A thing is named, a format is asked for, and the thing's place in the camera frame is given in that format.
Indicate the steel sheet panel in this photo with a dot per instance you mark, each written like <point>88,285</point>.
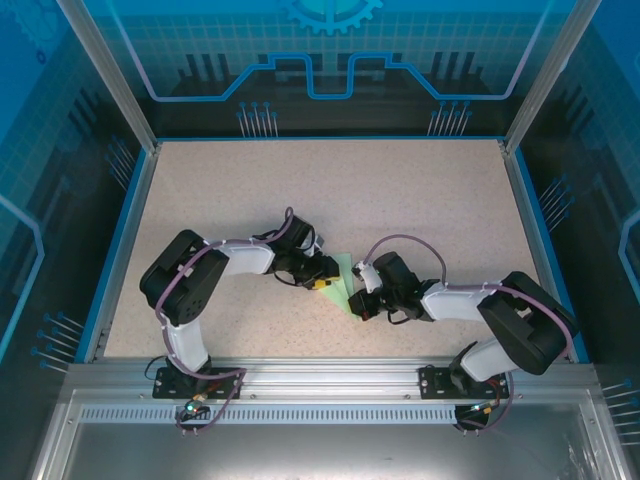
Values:
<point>320,452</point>

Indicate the aluminium cross rail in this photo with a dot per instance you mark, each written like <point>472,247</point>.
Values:
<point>330,377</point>

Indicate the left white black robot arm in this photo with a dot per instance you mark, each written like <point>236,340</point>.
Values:
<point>245,260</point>

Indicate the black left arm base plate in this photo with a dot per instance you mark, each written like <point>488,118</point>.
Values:
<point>220,387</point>

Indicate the aluminium side rail blue edge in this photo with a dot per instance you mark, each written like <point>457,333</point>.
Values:
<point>537,250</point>
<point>122,250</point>

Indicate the light green cloth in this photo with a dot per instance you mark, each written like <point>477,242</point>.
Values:
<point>345,295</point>

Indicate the brass connector with green light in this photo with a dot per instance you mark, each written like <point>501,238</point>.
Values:
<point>484,407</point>
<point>196,402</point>

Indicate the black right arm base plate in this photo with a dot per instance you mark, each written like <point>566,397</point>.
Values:
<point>435,385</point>

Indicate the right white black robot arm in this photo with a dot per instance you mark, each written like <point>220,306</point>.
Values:
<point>450,305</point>

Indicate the aluminium frame post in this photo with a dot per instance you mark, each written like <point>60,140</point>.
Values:
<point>547,75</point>
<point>115,80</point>

